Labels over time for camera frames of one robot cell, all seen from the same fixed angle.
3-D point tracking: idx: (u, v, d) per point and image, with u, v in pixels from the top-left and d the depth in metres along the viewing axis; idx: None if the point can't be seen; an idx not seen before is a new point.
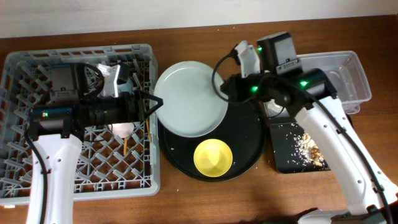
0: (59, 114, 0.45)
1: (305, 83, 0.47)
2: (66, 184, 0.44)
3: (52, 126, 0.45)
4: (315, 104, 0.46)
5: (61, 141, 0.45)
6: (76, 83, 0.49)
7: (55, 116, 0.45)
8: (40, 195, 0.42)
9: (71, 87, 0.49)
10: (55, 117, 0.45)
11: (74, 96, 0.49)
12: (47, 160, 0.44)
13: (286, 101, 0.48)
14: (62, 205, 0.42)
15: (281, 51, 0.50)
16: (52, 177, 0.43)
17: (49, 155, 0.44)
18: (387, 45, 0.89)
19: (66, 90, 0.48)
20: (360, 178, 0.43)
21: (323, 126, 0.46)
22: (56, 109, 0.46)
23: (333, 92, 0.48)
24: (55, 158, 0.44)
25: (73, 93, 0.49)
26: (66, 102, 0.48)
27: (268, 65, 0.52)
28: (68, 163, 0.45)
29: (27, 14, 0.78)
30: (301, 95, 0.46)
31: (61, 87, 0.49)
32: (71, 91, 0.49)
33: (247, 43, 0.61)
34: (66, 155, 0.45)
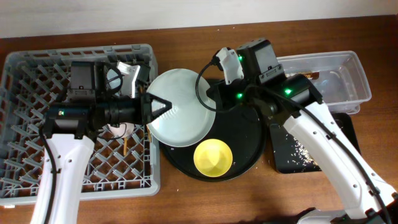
0: (76, 114, 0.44)
1: (289, 91, 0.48)
2: (73, 186, 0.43)
3: (68, 125, 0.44)
4: (302, 112, 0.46)
5: (74, 142, 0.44)
6: (94, 83, 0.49)
7: (73, 114, 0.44)
8: (47, 196, 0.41)
9: (89, 86, 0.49)
10: (73, 116, 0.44)
11: (92, 95, 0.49)
12: (58, 160, 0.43)
13: (273, 110, 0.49)
14: (67, 208, 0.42)
15: (262, 60, 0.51)
16: (61, 178, 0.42)
17: (61, 154, 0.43)
18: (386, 45, 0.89)
19: (84, 89, 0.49)
20: (355, 182, 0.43)
21: (313, 133, 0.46)
22: (74, 109, 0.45)
23: (319, 97, 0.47)
24: (67, 158, 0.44)
25: (91, 93, 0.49)
26: (83, 102, 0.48)
27: (251, 73, 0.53)
28: (77, 165, 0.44)
29: (26, 13, 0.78)
30: (287, 103, 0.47)
31: (79, 85, 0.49)
32: (89, 91, 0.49)
33: (227, 49, 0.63)
34: (78, 157, 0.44)
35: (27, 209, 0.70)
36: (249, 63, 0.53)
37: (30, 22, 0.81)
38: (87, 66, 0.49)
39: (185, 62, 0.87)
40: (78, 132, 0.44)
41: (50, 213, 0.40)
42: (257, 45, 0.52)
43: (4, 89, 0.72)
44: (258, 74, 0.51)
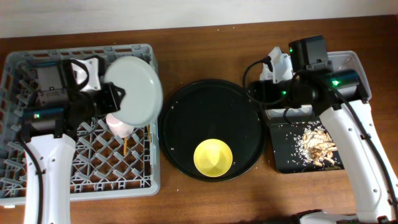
0: (51, 115, 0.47)
1: (337, 82, 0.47)
2: (61, 185, 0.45)
3: (44, 126, 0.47)
4: (344, 106, 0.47)
5: (54, 141, 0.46)
6: (64, 81, 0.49)
7: (46, 116, 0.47)
8: (36, 198, 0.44)
9: (60, 86, 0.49)
10: (48, 117, 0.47)
11: (64, 95, 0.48)
12: (41, 162, 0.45)
13: (315, 97, 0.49)
14: (58, 206, 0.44)
15: (313, 52, 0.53)
16: (46, 178, 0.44)
17: (43, 155, 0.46)
18: (386, 45, 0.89)
19: (55, 89, 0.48)
20: (377, 187, 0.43)
21: (348, 129, 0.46)
22: (47, 111, 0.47)
23: (365, 96, 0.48)
24: (50, 158, 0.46)
25: (62, 93, 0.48)
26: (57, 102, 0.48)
27: (298, 65, 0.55)
28: (61, 165, 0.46)
29: (26, 13, 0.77)
30: (332, 93, 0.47)
31: (49, 86, 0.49)
32: (60, 90, 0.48)
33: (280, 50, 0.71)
34: (60, 155, 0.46)
35: None
36: (298, 56, 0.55)
37: (30, 22, 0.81)
38: (53, 65, 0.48)
39: (185, 61, 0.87)
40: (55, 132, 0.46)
41: (43, 213, 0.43)
42: (311, 38, 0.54)
43: (4, 89, 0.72)
44: (306, 65, 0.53)
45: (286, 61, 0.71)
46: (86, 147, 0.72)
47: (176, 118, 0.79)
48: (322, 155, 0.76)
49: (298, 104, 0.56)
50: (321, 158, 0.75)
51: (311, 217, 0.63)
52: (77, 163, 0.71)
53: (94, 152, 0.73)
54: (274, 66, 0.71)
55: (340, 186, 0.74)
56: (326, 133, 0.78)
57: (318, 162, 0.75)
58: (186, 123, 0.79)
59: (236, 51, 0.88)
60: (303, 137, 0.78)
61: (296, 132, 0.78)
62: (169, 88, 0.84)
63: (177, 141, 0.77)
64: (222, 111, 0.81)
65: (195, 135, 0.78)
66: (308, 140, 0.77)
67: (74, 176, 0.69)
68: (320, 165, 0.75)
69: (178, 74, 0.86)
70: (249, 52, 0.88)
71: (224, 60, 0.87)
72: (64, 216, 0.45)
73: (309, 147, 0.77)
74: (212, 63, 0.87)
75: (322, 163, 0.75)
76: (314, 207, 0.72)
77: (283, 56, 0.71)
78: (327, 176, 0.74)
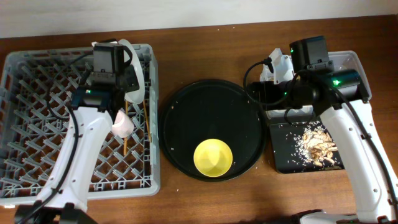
0: (99, 94, 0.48)
1: (337, 81, 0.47)
2: (91, 155, 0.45)
3: (92, 103, 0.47)
4: (344, 106, 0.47)
5: (97, 114, 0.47)
6: (115, 66, 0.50)
7: (95, 96, 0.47)
8: (66, 158, 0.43)
9: (111, 70, 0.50)
10: (97, 96, 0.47)
11: (113, 79, 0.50)
12: (81, 127, 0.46)
13: (315, 96, 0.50)
14: (82, 177, 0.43)
15: (313, 52, 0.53)
16: (80, 145, 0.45)
17: (84, 122, 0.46)
18: (385, 45, 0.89)
19: (106, 72, 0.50)
20: (377, 186, 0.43)
21: (348, 129, 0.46)
22: (99, 91, 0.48)
23: (365, 96, 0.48)
24: (89, 126, 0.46)
25: (112, 76, 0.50)
26: (104, 85, 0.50)
27: (298, 65, 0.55)
28: (97, 135, 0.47)
29: (26, 13, 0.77)
30: (333, 94, 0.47)
31: (101, 68, 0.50)
32: (111, 74, 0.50)
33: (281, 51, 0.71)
34: (98, 127, 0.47)
35: None
36: (299, 56, 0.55)
37: (30, 22, 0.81)
38: (109, 51, 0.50)
39: (185, 61, 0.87)
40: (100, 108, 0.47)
41: (66, 178, 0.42)
42: (313, 38, 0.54)
43: (4, 89, 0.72)
44: (306, 65, 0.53)
45: (287, 63, 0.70)
46: None
47: (176, 118, 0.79)
48: (322, 155, 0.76)
49: (298, 104, 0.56)
50: (321, 158, 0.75)
51: (311, 217, 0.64)
52: None
53: None
54: (274, 68, 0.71)
55: (340, 186, 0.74)
56: (326, 133, 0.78)
57: (318, 162, 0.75)
58: (186, 123, 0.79)
59: (237, 51, 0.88)
60: (303, 137, 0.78)
61: (296, 132, 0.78)
62: (169, 88, 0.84)
63: (177, 141, 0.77)
64: (222, 111, 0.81)
65: (195, 134, 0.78)
66: (308, 140, 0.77)
67: None
68: (320, 165, 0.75)
69: (178, 74, 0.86)
70: (249, 52, 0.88)
71: (224, 60, 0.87)
72: (85, 185, 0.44)
73: (309, 147, 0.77)
74: (212, 63, 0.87)
75: (322, 163, 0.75)
76: (314, 207, 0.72)
77: (284, 57, 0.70)
78: (326, 176, 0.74)
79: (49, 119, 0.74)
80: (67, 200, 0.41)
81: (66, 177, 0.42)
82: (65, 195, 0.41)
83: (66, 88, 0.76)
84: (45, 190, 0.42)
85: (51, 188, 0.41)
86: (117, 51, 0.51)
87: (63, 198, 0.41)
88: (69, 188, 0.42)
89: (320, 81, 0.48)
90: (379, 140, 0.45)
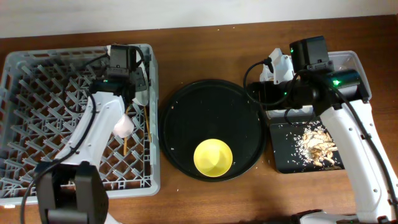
0: (114, 84, 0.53)
1: (337, 81, 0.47)
2: (105, 129, 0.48)
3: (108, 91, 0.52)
4: (344, 106, 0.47)
5: (114, 96, 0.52)
6: (128, 62, 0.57)
7: (110, 86, 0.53)
8: (83, 128, 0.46)
9: (125, 65, 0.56)
10: (112, 84, 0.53)
11: (126, 73, 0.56)
12: (98, 106, 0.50)
13: (315, 96, 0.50)
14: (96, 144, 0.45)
15: (313, 52, 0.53)
16: (97, 119, 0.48)
17: (101, 102, 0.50)
18: (385, 45, 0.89)
19: (120, 68, 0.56)
20: (377, 186, 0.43)
21: (348, 129, 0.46)
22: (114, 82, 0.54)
23: (365, 96, 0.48)
24: (106, 105, 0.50)
25: (125, 71, 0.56)
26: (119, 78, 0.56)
27: (298, 66, 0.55)
28: (112, 114, 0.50)
29: (26, 13, 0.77)
30: (333, 94, 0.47)
31: (116, 65, 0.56)
32: (124, 70, 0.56)
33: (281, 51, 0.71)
34: (114, 107, 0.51)
35: (27, 209, 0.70)
36: (299, 56, 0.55)
37: (30, 22, 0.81)
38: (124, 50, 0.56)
39: (186, 61, 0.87)
40: (115, 93, 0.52)
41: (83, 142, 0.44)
42: (313, 38, 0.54)
43: (4, 89, 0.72)
44: (306, 65, 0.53)
45: (287, 63, 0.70)
46: None
47: (176, 118, 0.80)
48: (322, 155, 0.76)
49: (298, 104, 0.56)
50: (321, 158, 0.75)
51: (311, 217, 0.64)
52: None
53: None
54: (275, 68, 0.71)
55: (340, 186, 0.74)
56: (326, 133, 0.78)
57: (318, 162, 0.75)
58: (186, 122, 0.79)
59: (237, 51, 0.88)
60: (303, 137, 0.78)
61: (296, 132, 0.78)
62: (169, 88, 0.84)
63: (177, 140, 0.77)
64: (222, 111, 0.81)
65: (196, 134, 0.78)
66: (308, 140, 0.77)
67: None
68: (320, 165, 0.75)
69: (179, 74, 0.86)
70: (250, 52, 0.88)
71: (224, 60, 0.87)
72: (98, 154, 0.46)
73: (309, 147, 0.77)
74: (212, 63, 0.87)
75: (322, 163, 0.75)
76: (314, 207, 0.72)
77: (284, 57, 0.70)
78: (326, 176, 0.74)
79: (49, 119, 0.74)
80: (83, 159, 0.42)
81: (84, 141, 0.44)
82: (83, 155, 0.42)
83: (66, 88, 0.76)
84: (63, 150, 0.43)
85: (70, 148, 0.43)
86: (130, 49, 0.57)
87: (80, 158, 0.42)
88: (86, 150, 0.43)
89: (320, 81, 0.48)
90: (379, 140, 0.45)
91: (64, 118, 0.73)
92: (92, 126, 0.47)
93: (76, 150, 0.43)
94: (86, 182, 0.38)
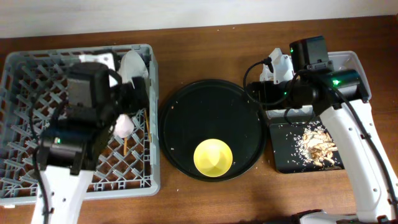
0: (71, 140, 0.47)
1: (337, 81, 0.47)
2: None
3: (66, 149, 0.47)
4: (344, 106, 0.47)
5: None
6: (93, 96, 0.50)
7: (69, 142, 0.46)
8: None
9: (89, 104, 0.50)
10: (69, 142, 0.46)
11: (93, 117, 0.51)
12: None
13: (315, 96, 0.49)
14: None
15: (313, 52, 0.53)
16: None
17: None
18: (385, 45, 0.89)
19: (83, 107, 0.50)
20: (376, 186, 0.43)
21: (348, 129, 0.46)
22: (69, 133, 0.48)
23: (365, 96, 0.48)
24: None
25: (89, 111, 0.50)
26: (84, 124, 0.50)
27: (298, 65, 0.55)
28: None
29: (26, 14, 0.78)
30: (333, 93, 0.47)
31: (78, 102, 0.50)
32: (89, 109, 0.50)
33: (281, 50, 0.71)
34: None
35: (27, 209, 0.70)
36: (299, 57, 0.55)
37: (30, 22, 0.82)
38: (87, 80, 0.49)
39: (185, 62, 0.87)
40: (78, 149, 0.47)
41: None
42: (312, 38, 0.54)
43: (4, 89, 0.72)
44: (306, 65, 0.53)
45: (287, 63, 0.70)
46: None
47: (176, 118, 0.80)
48: (322, 155, 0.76)
49: (298, 104, 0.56)
50: (321, 158, 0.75)
51: (311, 217, 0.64)
52: None
53: None
54: (274, 67, 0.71)
55: (340, 186, 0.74)
56: (326, 133, 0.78)
57: (318, 162, 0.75)
58: (186, 123, 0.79)
59: (237, 51, 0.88)
60: (303, 137, 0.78)
61: (296, 132, 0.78)
62: (169, 88, 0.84)
63: (177, 141, 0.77)
64: (222, 111, 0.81)
65: (196, 134, 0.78)
66: (308, 140, 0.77)
67: None
68: (320, 165, 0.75)
69: (178, 74, 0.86)
70: (249, 53, 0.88)
71: (224, 60, 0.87)
72: None
73: (309, 147, 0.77)
74: (212, 63, 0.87)
75: (322, 163, 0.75)
76: (314, 207, 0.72)
77: (284, 57, 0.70)
78: (326, 176, 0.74)
79: (49, 119, 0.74)
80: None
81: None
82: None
83: (66, 88, 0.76)
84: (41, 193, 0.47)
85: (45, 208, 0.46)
86: (101, 78, 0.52)
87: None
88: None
89: (320, 81, 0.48)
90: (379, 139, 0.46)
91: None
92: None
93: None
94: None
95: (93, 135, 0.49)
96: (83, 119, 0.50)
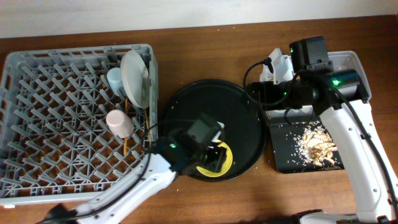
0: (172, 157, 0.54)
1: (337, 82, 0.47)
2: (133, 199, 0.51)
3: (166, 159, 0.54)
4: (344, 106, 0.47)
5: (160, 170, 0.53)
6: (208, 133, 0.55)
7: (173, 155, 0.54)
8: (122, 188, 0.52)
9: (204, 136, 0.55)
10: (170, 155, 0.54)
11: (198, 143, 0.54)
12: (148, 173, 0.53)
13: (314, 96, 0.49)
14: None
15: (313, 52, 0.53)
16: (138, 186, 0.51)
17: (153, 170, 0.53)
18: (385, 45, 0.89)
19: (193, 137, 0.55)
20: (376, 186, 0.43)
21: (348, 129, 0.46)
22: (180, 152, 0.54)
23: (365, 96, 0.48)
24: (153, 176, 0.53)
25: (199, 142, 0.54)
26: (190, 146, 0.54)
27: (298, 65, 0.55)
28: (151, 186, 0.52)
29: (26, 14, 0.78)
30: (333, 94, 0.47)
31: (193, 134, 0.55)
32: (199, 145, 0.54)
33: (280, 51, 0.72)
34: (161, 176, 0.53)
35: (27, 209, 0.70)
36: (299, 57, 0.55)
37: (30, 22, 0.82)
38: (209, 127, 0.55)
39: (186, 62, 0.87)
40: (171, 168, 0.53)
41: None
42: (312, 38, 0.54)
43: (4, 89, 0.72)
44: (306, 65, 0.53)
45: (287, 63, 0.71)
46: (86, 147, 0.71)
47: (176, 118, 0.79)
48: (322, 155, 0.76)
49: (298, 104, 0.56)
50: (321, 158, 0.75)
51: (311, 217, 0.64)
52: (78, 163, 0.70)
53: (94, 152, 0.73)
54: (274, 68, 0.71)
55: (340, 186, 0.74)
56: (326, 133, 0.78)
57: (318, 162, 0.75)
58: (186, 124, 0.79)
59: (237, 51, 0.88)
60: (303, 137, 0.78)
61: (296, 132, 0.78)
62: (169, 88, 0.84)
63: None
64: (222, 111, 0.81)
65: None
66: (308, 140, 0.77)
67: (74, 176, 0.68)
68: (320, 165, 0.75)
69: (178, 74, 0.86)
70: (250, 53, 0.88)
71: (224, 61, 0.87)
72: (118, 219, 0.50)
73: (309, 147, 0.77)
74: (212, 63, 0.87)
75: (322, 163, 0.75)
76: (314, 207, 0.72)
77: (284, 57, 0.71)
78: (326, 176, 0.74)
79: (49, 119, 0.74)
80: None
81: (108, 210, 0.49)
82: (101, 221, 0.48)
83: (66, 88, 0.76)
84: (148, 163, 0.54)
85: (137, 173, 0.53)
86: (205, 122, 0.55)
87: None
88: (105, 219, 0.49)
89: (320, 81, 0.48)
90: (379, 140, 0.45)
91: (64, 118, 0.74)
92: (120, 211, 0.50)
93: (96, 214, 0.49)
94: None
95: (191, 160, 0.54)
96: (192, 145, 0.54)
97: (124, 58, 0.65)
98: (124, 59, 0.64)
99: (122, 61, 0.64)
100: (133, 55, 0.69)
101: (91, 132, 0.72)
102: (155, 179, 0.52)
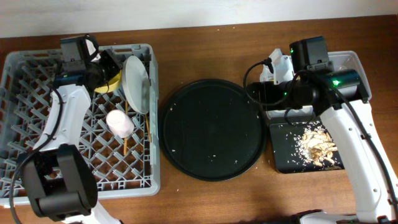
0: (71, 79, 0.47)
1: (337, 82, 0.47)
2: (76, 114, 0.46)
3: (74, 70, 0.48)
4: (344, 106, 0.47)
5: (76, 88, 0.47)
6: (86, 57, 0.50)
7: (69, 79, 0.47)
8: (56, 114, 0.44)
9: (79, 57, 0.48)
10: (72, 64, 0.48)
11: (83, 66, 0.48)
12: (63, 99, 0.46)
13: (314, 97, 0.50)
14: (76, 108, 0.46)
15: (312, 53, 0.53)
16: (66, 110, 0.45)
17: (67, 94, 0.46)
18: (385, 45, 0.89)
19: (74, 61, 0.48)
20: (377, 187, 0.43)
21: (348, 129, 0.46)
22: (74, 67, 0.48)
23: (365, 96, 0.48)
24: (71, 96, 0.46)
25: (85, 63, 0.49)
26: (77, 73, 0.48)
27: (298, 65, 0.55)
28: (79, 102, 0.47)
29: (27, 14, 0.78)
30: (333, 94, 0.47)
31: (71, 57, 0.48)
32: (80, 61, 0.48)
33: (281, 51, 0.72)
34: (79, 96, 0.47)
35: (28, 209, 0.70)
36: (299, 58, 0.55)
37: (31, 22, 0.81)
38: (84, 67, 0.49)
39: (186, 61, 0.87)
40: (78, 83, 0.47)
41: (58, 126, 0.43)
42: (312, 38, 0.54)
43: (4, 89, 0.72)
44: (306, 65, 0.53)
45: (287, 63, 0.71)
46: (86, 147, 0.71)
47: (176, 118, 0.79)
48: (322, 155, 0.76)
49: (298, 104, 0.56)
50: (321, 158, 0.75)
51: (311, 217, 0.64)
52: None
53: (94, 152, 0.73)
54: (274, 68, 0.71)
55: (340, 186, 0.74)
56: (326, 133, 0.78)
57: (318, 162, 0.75)
58: (186, 124, 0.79)
59: (237, 51, 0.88)
60: (303, 137, 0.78)
61: (296, 132, 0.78)
62: (170, 89, 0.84)
63: (177, 141, 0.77)
64: (222, 110, 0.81)
65: (196, 134, 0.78)
66: (307, 140, 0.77)
67: None
68: (320, 165, 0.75)
69: (179, 74, 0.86)
70: (250, 53, 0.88)
71: (224, 61, 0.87)
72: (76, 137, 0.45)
73: (309, 147, 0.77)
74: (212, 63, 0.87)
75: (322, 163, 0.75)
76: (314, 207, 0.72)
77: (284, 57, 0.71)
78: (327, 177, 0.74)
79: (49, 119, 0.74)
80: (73, 194, 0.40)
81: (59, 128, 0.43)
82: (59, 140, 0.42)
83: None
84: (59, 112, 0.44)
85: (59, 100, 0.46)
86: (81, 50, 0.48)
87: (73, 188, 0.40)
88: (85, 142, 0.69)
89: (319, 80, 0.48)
90: (378, 139, 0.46)
91: None
92: (63, 114, 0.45)
93: (52, 136, 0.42)
94: (79, 188, 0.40)
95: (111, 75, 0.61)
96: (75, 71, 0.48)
97: (127, 61, 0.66)
98: (126, 63, 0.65)
99: (125, 65, 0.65)
100: (134, 60, 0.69)
101: (91, 132, 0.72)
102: (74, 97, 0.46)
